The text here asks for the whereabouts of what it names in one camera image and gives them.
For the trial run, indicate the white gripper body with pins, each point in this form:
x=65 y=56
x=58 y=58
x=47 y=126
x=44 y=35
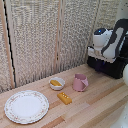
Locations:
x=101 y=56

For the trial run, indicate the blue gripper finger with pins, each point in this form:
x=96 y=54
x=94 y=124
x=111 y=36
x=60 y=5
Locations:
x=97 y=66
x=103 y=66

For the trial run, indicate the black air fryer drawer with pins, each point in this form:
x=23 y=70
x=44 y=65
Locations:
x=109 y=69

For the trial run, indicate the yellow food piece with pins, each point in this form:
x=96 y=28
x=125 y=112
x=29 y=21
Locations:
x=56 y=83

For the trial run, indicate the small white bowl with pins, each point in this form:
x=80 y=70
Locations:
x=57 y=87

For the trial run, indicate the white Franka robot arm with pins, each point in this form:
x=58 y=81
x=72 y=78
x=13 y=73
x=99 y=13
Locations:
x=111 y=38

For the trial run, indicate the pink pitcher cup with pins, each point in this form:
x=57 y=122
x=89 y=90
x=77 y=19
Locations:
x=80 y=83

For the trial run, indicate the yellow corn-like block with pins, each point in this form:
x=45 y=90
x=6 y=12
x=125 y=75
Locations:
x=64 y=98

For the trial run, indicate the pale blurred rounded object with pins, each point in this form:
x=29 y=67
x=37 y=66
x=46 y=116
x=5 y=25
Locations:
x=124 y=122

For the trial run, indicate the white floral rim plate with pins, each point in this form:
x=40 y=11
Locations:
x=26 y=107

